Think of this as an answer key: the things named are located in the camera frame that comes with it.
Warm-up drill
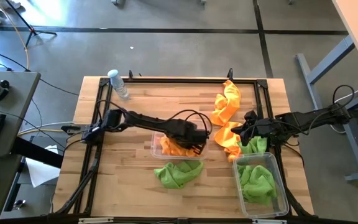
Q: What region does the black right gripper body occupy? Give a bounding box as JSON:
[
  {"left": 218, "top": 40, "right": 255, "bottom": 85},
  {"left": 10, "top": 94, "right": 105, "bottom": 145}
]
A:
[{"left": 239, "top": 110, "right": 277, "bottom": 147}]

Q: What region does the black tripod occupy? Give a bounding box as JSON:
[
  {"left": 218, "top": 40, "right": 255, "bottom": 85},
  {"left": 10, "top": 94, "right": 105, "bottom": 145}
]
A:
[{"left": 3, "top": 0, "right": 58, "bottom": 48}]

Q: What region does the black desk foot bar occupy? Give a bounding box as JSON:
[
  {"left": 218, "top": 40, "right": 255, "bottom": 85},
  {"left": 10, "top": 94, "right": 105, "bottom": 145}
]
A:
[{"left": 10, "top": 136, "right": 65, "bottom": 169}]

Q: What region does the white paper sheet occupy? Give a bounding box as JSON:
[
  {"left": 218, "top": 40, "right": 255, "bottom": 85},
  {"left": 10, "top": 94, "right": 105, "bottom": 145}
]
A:
[{"left": 25, "top": 144, "right": 62, "bottom": 189}]

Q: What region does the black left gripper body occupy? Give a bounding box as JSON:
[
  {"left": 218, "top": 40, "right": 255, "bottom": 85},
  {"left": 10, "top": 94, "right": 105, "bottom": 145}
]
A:
[{"left": 163, "top": 119, "right": 211, "bottom": 156}]

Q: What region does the silver bracket plate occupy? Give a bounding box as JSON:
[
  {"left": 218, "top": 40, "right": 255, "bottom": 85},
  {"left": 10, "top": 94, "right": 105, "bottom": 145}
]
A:
[
  {"left": 78, "top": 217, "right": 114, "bottom": 224},
  {"left": 252, "top": 218, "right": 288, "bottom": 224}
]

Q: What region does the green microfiber towel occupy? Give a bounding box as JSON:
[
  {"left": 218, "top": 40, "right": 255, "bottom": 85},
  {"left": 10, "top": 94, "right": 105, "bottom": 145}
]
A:
[
  {"left": 237, "top": 136, "right": 269, "bottom": 156},
  {"left": 247, "top": 164, "right": 278, "bottom": 206},
  {"left": 154, "top": 159, "right": 204, "bottom": 190},
  {"left": 237, "top": 164, "right": 262, "bottom": 200}
]

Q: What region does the clear plastic bin, white label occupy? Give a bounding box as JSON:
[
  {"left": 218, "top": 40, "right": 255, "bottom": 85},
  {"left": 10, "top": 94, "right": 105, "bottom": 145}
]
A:
[{"left": 150, "top": 119, "right": 210, "bottom": 161}]

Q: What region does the plastic water bottle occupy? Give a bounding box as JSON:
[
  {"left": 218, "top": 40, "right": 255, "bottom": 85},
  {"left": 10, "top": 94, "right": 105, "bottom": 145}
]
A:
[{"left": 107, "top": 68, "right": 131, "bottom": 101}]

